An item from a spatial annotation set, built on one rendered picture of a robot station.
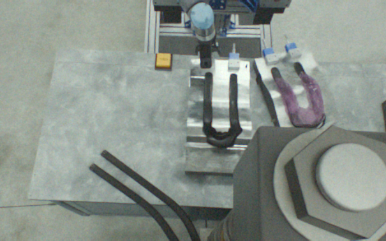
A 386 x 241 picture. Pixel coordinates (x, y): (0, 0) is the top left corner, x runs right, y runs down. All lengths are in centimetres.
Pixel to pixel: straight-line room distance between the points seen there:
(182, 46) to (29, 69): 107
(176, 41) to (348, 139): 223
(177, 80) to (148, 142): 32
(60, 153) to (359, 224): 146
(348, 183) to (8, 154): 246
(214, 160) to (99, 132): 52
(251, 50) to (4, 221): 185
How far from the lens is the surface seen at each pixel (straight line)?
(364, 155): 36
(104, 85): 177
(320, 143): 36
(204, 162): 156
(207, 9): 134
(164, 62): 175
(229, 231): 83
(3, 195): 263
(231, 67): 167
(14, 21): 311
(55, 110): 178
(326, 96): 173
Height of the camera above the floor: 237
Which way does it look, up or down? 69 degrees down
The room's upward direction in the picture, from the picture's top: 4 degrees clockwise
